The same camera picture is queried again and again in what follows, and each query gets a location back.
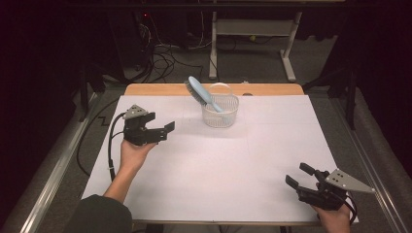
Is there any white metal stand frame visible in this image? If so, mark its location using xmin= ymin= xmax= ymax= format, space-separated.
xmin=208 ymin=11 xmax=303 ymax=83

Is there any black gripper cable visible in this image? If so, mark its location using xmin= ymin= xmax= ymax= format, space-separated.
xmin=107 ymin=112 xmax=126 ymax=183
xmin=342 ymin=193 xmax=358 ymax=225

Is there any person's right hand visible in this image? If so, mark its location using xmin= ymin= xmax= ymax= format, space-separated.
xmin=310 ymin=202 xmax=353 ymax=233

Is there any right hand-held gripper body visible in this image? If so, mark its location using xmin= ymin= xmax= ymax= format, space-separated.
xmin=295 ymin=168 xmax=376 ymax=212

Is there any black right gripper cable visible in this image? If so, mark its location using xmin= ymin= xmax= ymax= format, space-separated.
xmin=342 ymin=193 xmax=358 ymax=225

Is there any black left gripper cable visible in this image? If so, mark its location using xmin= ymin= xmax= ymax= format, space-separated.
xmin=107 ymin=112 xmax=126 ymax=183

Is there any light blue hairbrush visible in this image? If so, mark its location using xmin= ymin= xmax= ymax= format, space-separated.
xmin=184 ymin=76 xmax=225 ymax=114

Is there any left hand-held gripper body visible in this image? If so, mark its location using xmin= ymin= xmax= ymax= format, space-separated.
xmin=121 ymin=104 xmax=169 ymax=147

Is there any aluminium floor rail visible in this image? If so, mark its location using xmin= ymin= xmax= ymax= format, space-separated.
xmin=2 ymin=92 xmax=99 ymax=233
xmin=329 ymin=96 xmax=410 ymax=233

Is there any person's left hand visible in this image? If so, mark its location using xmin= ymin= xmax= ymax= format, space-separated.
xmin=119 ymin=140 xmax=157 ymax=175

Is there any white plastic basket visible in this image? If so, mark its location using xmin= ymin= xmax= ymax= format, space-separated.
xmin=200 ymin=82 xmax=240 ymax=129

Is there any black floor cable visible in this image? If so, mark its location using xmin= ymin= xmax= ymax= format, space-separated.
xmin=76 ymin=97 xmax=120 ymax=178

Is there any dark stand leg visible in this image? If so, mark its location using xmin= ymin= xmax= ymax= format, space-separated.
xmin=78 ymin=64 xmax=107 ymax=122
xmin=302 ymin=64 xmax=358 ymax=131

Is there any tangle of floor cables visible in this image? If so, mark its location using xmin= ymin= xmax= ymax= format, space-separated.
xmin=137 ymin=13 xmax=213 ymax=83

